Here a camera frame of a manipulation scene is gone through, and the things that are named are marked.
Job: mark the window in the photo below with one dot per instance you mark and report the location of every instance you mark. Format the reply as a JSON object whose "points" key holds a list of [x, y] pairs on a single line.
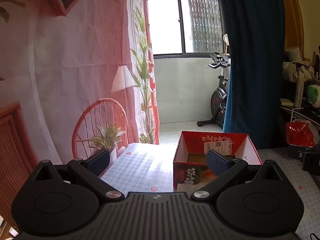
{"points": [[185, 20]]}

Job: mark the green plush toy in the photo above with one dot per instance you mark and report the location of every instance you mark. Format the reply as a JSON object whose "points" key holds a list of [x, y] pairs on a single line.
{"points": [[314, 95]]}

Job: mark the checked blanket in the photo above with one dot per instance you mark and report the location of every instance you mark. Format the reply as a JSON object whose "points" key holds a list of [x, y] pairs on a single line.
{"points": [[140, 165]]}

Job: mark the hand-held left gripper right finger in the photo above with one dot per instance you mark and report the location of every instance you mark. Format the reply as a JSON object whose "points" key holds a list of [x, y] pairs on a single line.
{"points": [[216, 163]]}

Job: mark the exercise bike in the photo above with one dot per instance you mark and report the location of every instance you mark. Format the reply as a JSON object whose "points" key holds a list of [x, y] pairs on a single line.
{"points": [[218, 97]]}

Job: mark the beige cloth bag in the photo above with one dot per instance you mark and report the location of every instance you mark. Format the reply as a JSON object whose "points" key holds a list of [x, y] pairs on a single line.
{"points": [[297, 71]]}

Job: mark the cardboard tube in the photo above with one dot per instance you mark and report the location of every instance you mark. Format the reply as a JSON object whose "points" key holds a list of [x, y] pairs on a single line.
{"points": [[298, 92]]}

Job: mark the yellow notepad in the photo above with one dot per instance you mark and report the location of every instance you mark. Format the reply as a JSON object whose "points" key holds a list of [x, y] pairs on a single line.
{"points": [[286, 102]]}

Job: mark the red plastic bag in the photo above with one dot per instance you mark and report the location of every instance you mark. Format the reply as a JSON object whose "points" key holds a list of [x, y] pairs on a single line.
{"points": [[300, 132]]}

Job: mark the dark blue curtain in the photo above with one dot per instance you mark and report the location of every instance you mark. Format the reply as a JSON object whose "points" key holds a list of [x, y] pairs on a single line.
{"points": [[252, 55]]}

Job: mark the red cardboard box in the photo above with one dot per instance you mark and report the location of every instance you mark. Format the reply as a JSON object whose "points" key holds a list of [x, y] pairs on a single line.
{"points": [[190, 142]]}

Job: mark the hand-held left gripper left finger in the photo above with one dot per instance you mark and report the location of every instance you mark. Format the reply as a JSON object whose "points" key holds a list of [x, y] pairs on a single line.
{"points": [[100, 161]]}

